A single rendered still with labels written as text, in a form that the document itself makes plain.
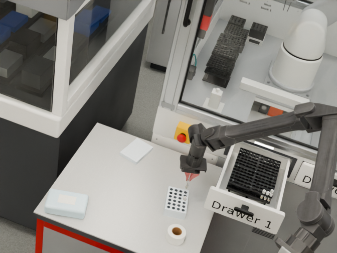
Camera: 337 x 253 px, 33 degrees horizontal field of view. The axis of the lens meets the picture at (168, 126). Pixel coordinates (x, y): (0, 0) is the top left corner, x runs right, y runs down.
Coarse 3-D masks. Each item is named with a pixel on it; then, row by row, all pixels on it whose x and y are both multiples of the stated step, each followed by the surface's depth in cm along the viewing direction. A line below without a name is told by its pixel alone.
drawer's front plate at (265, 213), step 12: (216, 192) 208; (228, 192) 208; (204, 204) 213; (216, 204) 211; (228, 204) 209; (240, 204) 207; (252, 204) 206; (228, 216) 213; (240, 216) 211; (264, 216) 207; (276, 216) 205; (264, 228) 211; (276, 228) 209
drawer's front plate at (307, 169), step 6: (300, 168) 230; (306, 168) 229; (312, 168) 228; (300, 174) 231; (306, 174) 230; (312, 174) 229; (336, 174) 227; (300, 180) 233; (306, 180) 232; (306, 186) 234; (336, 192) 231
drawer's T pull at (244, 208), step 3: (243, 204) 207; (234, 207) 205; (237, 207) 205; (243, 207) 206; (246, 207) 206; (237, 210) 205; (240, 210) 204; (243, 210) 204; (246, 210) 205; (243, 213) 205; (246, 213) 204; (249, 213) 204; (252, 213) 204; (252, 216) 204
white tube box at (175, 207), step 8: (168, 192) 220; (176, 192) 221; (184, 192) 223; (168, 200) 218; (176, 200) 218; (168, 208) 214; (176, 208) 214; (184, 208) 215; (168, 216) 216; (176, 216) 215; (184, 216) 214
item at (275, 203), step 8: (240, 144) 236; (248, 144) 236; (232, 152) 239; (240, 152) 239; (248, 152) 237; (256, 152) 236; (264, 152) 235; (232, 160) 236; (280, 160) 235; (288, 160) 233; (224, 168) 222; (232, 168) 232; (280, 168) 237; (288, 168) 229; (224, 176) 227; (280, 176) 233; (216, 184) 217; (224, 184) 224; (280, 184) 228; (232, 192) 221; (280, 192) 218; (256, 200) 220; (272, 200) 222; (280, 200) 214
